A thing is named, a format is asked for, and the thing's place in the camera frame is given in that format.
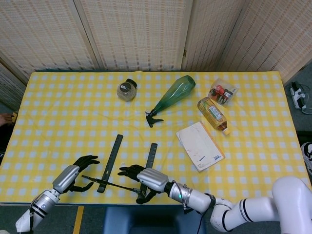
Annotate yellow white checkered tablecloth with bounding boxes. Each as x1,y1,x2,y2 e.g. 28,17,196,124
0,71,312,207

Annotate woven bamboo screen panel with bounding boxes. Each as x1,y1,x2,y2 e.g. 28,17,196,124
218,0,312,83
0,57,30,112
0,0,99,72
74,0,193,72
181,0,247,72

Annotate white power strip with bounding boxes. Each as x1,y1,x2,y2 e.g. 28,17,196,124
289,82,307,110

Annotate black folding laptop stand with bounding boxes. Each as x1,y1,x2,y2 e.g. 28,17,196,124
81,134,158,198

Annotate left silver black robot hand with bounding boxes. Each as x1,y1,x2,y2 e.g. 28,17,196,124
52,155,100,195

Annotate black white sneaker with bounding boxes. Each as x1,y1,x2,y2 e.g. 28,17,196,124
300,142,312,176

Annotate blue padded seat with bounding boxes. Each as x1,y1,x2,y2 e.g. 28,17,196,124
102,206,207,234

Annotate white booklet orange edge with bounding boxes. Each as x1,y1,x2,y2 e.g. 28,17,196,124
175,120,225,173

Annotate round glass jar black lid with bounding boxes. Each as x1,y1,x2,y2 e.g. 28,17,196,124
116,78,138,102

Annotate bare person hand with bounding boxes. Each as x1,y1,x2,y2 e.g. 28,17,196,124
0,114,13,126

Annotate green plastic spray bottle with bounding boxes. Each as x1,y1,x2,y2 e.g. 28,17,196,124
145,75,196,128

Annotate clear plastic box small items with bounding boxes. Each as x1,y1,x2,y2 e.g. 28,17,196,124
208,78,239,107

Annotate tea bottle yellow cap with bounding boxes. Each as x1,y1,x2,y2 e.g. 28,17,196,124
197,97,231,136

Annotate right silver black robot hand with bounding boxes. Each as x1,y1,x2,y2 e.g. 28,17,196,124
117,164,170,205

